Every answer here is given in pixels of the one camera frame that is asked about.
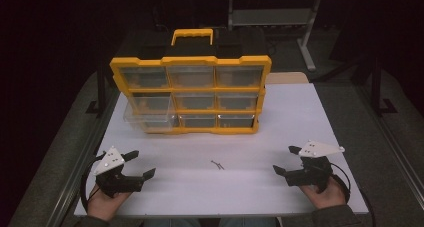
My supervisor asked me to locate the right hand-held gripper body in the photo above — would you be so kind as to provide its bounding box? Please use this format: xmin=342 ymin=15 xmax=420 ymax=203
xmin=284 ymin=140 xmax=345 ymax=193

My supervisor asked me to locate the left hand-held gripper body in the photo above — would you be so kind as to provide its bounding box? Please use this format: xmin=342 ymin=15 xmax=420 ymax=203
xmin=94 ymin=146 xmax=144 ymax=199

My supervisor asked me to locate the clear plastic drawer bin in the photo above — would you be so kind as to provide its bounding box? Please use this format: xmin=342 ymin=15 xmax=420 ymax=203
xmin=122 ymin=101 xmax=179 ymax=134

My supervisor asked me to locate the yellow black organizer cabinet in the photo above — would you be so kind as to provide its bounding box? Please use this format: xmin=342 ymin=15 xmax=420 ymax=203
xmin=109 ymin=28 xmax=273 ymax=136

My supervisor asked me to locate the person's left hand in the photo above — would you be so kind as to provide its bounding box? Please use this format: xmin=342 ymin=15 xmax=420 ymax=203
xmin=87 ymin=185 xmax=133 ymax=221

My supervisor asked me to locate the person's right hand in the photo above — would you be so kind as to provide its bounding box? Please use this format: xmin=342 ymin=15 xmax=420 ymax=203
xmin=299 ymin=176 xmax=346 ymax=210

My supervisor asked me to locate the light wooden board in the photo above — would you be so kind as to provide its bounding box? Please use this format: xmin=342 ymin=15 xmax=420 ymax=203
xmin=265 ymin=71 xmax=310 ymax=85

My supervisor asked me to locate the black metal stand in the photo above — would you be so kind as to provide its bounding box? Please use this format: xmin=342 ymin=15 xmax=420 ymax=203
xmin=85 ymin=61 xmax=108 ymax=115
xmin=369 ymin=51 xmax=399 ymax=117

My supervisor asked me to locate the grid of clear drawers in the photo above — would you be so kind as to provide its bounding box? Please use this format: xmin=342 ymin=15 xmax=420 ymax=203
xmin=119 ymin=65 xmax=265 ymax=129

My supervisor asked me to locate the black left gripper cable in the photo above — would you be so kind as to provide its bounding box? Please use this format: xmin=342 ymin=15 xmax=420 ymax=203
xmin=79 ymin=151 xmax=108 ymax=212

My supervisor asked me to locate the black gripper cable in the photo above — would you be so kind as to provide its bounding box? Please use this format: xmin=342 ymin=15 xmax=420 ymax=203
xmin=329 ymin=161 xmax=377 ymax=227
xmin=79 ymin=151 xmax=108 ymax=212

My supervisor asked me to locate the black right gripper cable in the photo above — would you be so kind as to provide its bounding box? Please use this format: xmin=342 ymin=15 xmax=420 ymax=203
xmin=329 ymin=161 xmax=377 ymax=227

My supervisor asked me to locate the white metal desk frame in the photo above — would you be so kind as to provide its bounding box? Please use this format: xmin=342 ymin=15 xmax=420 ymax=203
xmin=227 ymin=0 xmax=323 ymax=72

